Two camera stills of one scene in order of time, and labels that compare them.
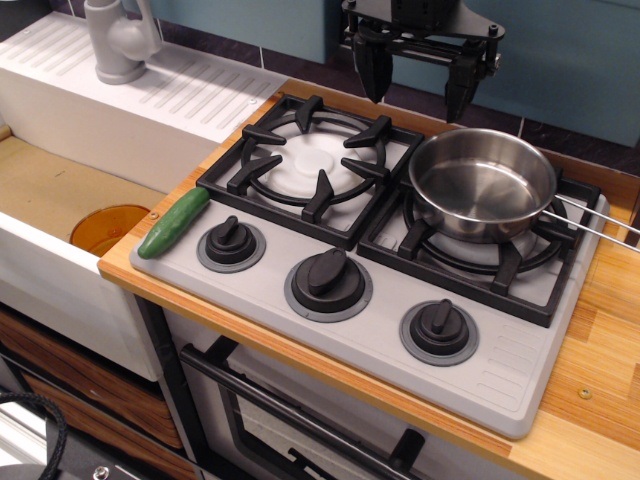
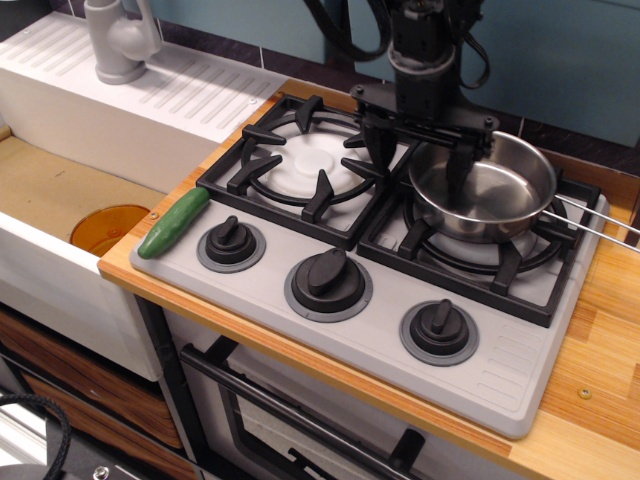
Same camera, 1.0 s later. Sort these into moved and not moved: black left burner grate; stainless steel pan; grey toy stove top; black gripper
Moved: black gripper
Not moved: grey toy stove top; black left burner grate; stainless steel pan
